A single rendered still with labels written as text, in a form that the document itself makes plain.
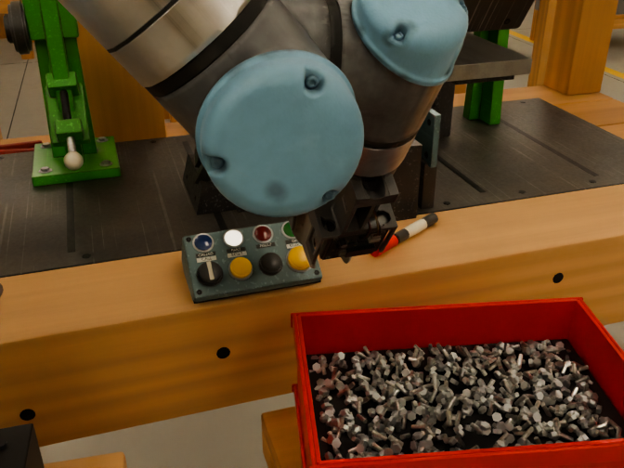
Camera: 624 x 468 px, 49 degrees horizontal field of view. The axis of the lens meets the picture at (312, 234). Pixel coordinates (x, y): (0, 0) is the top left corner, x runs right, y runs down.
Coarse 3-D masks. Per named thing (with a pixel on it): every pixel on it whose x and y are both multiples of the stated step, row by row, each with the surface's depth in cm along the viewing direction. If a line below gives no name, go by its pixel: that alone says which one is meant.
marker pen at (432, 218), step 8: (424, 216) 92; (432, 216) 92; (416, 224) 90; (424, 224) 91; (432, 224) 93; (400, 232) 88; (408, 232) 89; (416, 232) 90; (392, 240) 87; (400, 240) 88; (376, 256) 86
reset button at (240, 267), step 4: (236, 260) 77; (240, 260) 77; (244, 260) 77; (248, 260) 78; (232, 264) 77; (236, 264) 77; (240, 264) 77; (244, 264) 77; (248, 264) 77; (232, 268) 77; (236, 268) 77; (240, 268) 77; (244, 268) 77; (248, 268) 77; (232, 272) 77; (236, 272) 77; (240, 272) 77; (244, 272) 77; (248, 272) 77; (236, 276) 77; (240, 276) 77; (244, 276) 77
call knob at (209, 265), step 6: (204, 264) 76; (210, 264) 76; (216, 264) 77; (204, 270) 76; (210, 270) 76; (216, 270) 76; (204, 276) 76; (210, 276) 76; (216, 276) 76; (204, 282) 76; (210, 282) 76
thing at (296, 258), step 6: (300, 246) 80; (294, 252) 79; (300, 252) 79; (288, 258) 79; (294, 258) 79; (300, 258) 79; (306, 258) 79; (294, 264) 78; (300, 264) 78; (306, 264) 79
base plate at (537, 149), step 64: (512, 128) 128; (576, 128) 128; (0, 192) 103; (64, 192) 103; (128, 192) 103; (448, 192) 103; (512, 192) 103; (0, 256) 86; (64, 256) 86; (128, 256) 86
